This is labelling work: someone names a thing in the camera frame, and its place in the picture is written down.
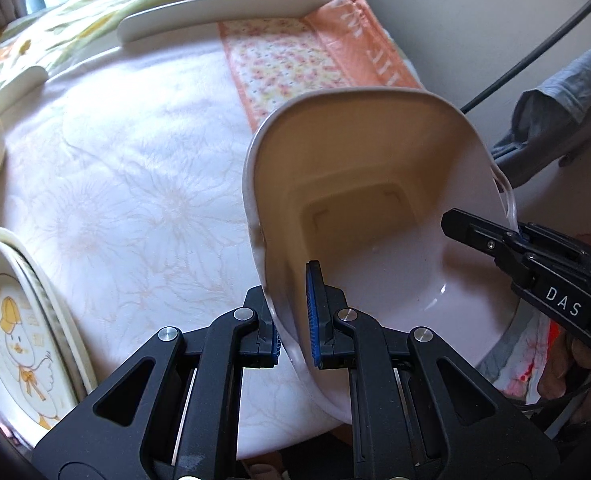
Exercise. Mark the person's right hand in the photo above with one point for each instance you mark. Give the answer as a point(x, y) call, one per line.
point(560, 365)

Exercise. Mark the duck print plate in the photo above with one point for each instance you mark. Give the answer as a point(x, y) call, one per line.
point(15, 340)

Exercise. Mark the grey garment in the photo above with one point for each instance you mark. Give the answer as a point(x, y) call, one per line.
point(560, 110)

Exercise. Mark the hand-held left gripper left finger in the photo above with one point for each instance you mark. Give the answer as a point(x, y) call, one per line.
point(275, 350)

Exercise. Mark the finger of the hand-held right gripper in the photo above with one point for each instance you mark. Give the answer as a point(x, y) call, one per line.
point(480, 235)
point(560, 247)

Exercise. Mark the floral striped blanket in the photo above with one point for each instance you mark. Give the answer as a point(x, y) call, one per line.
point(75, 15)

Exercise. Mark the red patterned white cloth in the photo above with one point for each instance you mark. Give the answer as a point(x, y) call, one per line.
point(530, 360)

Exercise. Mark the white quilted tablecloth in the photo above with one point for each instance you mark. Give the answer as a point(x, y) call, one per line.
point(125, 185)

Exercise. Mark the pink floral cloth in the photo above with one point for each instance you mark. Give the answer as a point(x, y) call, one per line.
point(295, 60)

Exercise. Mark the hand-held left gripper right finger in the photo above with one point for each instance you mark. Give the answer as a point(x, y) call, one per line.
point(313, 310)

